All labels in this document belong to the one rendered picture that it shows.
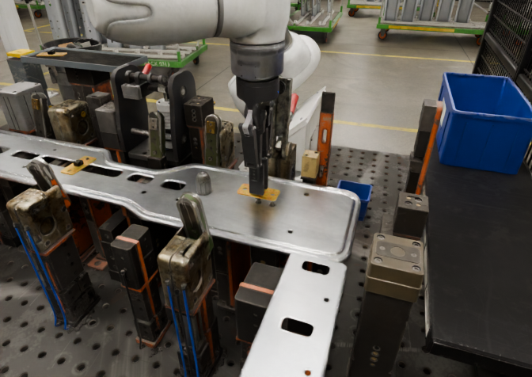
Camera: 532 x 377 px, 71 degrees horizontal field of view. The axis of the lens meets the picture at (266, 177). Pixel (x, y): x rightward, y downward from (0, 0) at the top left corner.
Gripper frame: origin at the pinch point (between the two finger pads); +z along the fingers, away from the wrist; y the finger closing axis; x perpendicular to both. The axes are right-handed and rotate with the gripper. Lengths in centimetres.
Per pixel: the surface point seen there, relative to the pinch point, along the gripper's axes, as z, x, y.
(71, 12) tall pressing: 35, -387, -353
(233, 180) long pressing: 6.5, -8.2, -5.9
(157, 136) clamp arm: 2.0, -31.7, -12.5
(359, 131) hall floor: 106, 1, -265
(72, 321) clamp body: 35, -39, 21
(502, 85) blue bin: -7, 50, -54
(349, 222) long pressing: 6.6, 18.9, 0.3
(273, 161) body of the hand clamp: 4.0, -1.1, -13.1
